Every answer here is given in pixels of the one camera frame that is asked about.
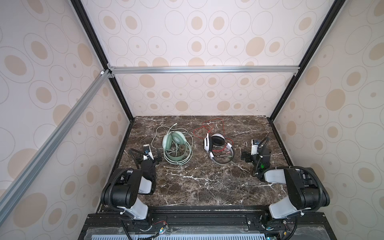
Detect mint green headphones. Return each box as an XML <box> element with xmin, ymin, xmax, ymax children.
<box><xmin>162</xmin><ymin>131</ymin><xmax>193</xmax><ymax>166</ymax></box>

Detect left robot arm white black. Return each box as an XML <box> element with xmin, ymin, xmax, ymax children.
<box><xmin>100</xmin><ymin>154</ymin><xmax>162</xmax><ymax>221</ymax></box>

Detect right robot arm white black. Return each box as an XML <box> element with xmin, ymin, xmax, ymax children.
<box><xmin>241</xmin><ymin>150</ymin><xmax>331</xmax><ymax>219</ymax></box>

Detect white black headphones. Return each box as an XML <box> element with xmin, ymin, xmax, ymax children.
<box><xmin>204</xmin><ymin>133</ymin><xmax>235</xmax><ymax>166</ymax></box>

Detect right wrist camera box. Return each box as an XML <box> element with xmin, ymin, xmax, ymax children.
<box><xmin>251</xmin><ymin>139</ymin><xmax>260</xmax><ymax>156</ymax></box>

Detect red headphone cable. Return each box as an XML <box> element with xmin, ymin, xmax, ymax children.
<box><xmin>192</xmin><ymin>118</ymin><xmax>235</xmax><ymax>157</ymax></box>

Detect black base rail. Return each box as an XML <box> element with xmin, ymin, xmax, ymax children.
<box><xmin>79</xmin><ymin>206</ymin><xmax>336</xmax><ymax>240</ymax></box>

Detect horizontal aluminium frame bar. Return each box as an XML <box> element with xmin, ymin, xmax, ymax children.
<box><xmin>110</xmin><ymin>66</ymin><xmax>300</xmax><ymax>74</ymax></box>

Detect left slanted aluminium frame bar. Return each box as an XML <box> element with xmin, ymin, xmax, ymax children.
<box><xmin>1</xmin><ymin>69</ymin><xmax>111</xmax><ymax>224</ymax></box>

